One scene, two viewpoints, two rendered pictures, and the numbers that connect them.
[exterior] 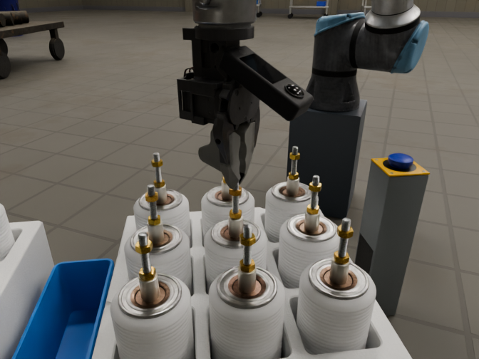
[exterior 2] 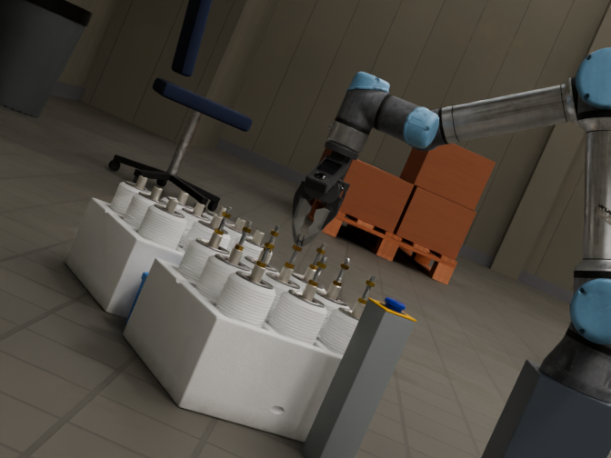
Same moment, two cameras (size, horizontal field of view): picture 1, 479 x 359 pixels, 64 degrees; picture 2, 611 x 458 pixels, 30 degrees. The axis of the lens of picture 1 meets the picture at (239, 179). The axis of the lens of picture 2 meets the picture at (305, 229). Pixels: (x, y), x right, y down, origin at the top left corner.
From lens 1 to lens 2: 2.14 m
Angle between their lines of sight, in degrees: 69
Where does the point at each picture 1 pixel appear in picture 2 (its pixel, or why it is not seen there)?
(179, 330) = (198, 258)
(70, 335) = not seen: hidden behind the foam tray
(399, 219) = (357, 345)
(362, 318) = (231, 289)
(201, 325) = not seen: hidden behind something
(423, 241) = not seen: outside the picture
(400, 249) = (346, 382)
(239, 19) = (333, 138)
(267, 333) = (209, 276)
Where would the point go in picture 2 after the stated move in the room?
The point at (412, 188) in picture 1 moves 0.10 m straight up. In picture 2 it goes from (374, 318) to (396, 267)
